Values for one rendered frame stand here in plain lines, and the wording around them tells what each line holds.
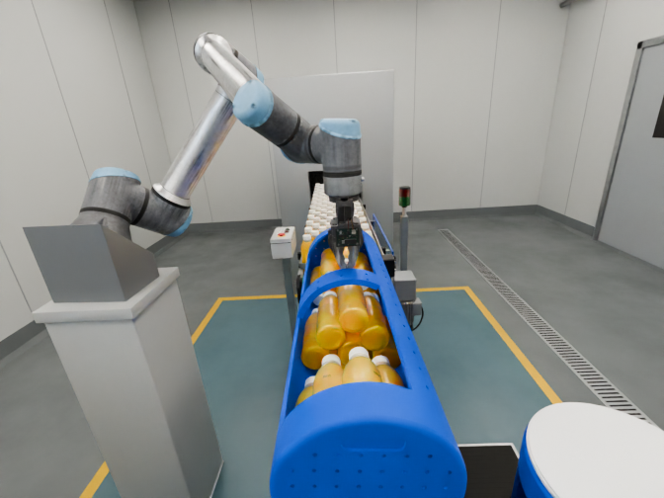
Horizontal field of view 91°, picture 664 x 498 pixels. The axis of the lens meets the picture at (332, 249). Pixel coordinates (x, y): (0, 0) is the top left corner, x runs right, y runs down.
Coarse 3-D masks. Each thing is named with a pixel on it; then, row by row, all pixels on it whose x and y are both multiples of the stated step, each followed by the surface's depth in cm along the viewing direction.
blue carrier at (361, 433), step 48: (384, 288) 80; (288, 384) 61; (384, 384) 47; (432, 384) 56; (288, 432) 46; (336, 432) 42; (384, 432) 42; (432, 432) 42; (288, 480) 45; (336, 480) 45; (384, 480) 45; (432, 480) 45
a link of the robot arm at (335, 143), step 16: (320, 128) 71; (336, 128) 68; (352, 128) 69; (320, 144) 71; (336, 144) 69; (352, 144) 70; (320, 160) 75; (336, 160) 70; (352, 160) 71; (336, 176) 71; (352, 176) 72
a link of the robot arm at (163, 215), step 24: (216, 96) 114; (216, 120) 116; (192, 144) 118; (216, 144) 121; (192, 168) 120; (168, 192) 121; (192, 192) 127; (144, 216) 119; (168, 216) 123; (192, 216) 131
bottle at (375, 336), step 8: (368, 296) 89; (368, 304) 85; (376, 304) 86; (368, 312) 82; (376, 312) 82; (376, 320) 78; (384, 320) 81; (368, 328) 76; (376, 328) 76; (384, 328) 76; (360, 336) 78; (368, 336) 77; (376, 336) 77; (384, 336) 77; (368, 344) 77; (376, 344) 78; (384, 344) 77
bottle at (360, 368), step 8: (352, 360) 59; (360, 360) 58; (368, 360) 58; (352, 368) 56; (360, 368) 56; (368, 368) 56; (376, 368) 58; (344, 376) 56; (352, 376) 55; (360, 376) 54; (368, 376) 54; (376, 376) 55
